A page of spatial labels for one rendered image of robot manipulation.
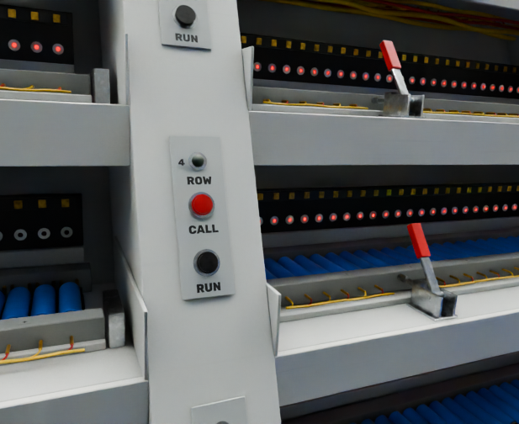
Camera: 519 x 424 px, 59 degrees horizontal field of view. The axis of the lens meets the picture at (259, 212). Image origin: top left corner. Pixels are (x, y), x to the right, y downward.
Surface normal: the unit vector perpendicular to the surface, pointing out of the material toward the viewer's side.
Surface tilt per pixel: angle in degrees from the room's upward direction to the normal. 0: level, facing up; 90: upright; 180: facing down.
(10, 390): 22
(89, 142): 112
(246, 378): 90
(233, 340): 90
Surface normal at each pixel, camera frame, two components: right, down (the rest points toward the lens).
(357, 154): 0.39, 0.22
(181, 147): 0.38, -0.17
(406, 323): 0.04, -0.98
